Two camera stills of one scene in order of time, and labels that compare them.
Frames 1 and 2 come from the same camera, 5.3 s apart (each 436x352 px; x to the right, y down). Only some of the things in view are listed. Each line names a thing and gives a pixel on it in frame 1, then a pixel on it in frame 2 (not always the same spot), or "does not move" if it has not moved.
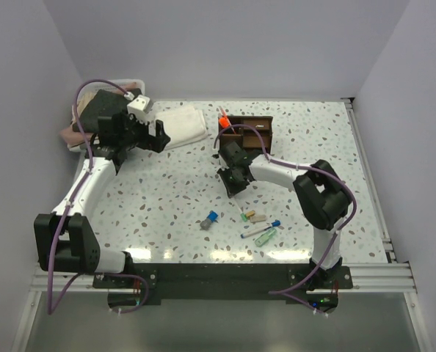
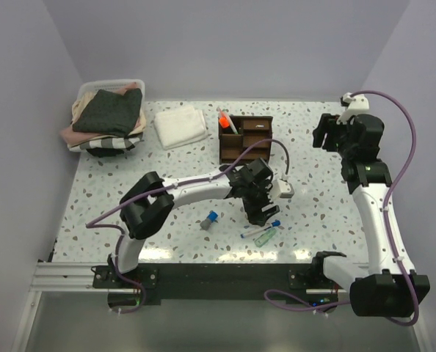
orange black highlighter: [224, 122] does not move
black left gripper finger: [156, 147] to [256, 216]
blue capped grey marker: [211, 217] does not move
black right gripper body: [239, 185] to [346, 149]
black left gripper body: [136, 133] to [258, 195]
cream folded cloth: [84, 98] does not move
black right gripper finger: [223, 154] to [332, 140]
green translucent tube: [263, 237] does not move
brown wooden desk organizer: [247, 136] does not move
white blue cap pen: [251, 232] does not move
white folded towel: [183, 126] does not move
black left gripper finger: [158, 142] to [271, 212]
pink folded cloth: [73, 138] does not move
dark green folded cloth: [103, 103] does not move
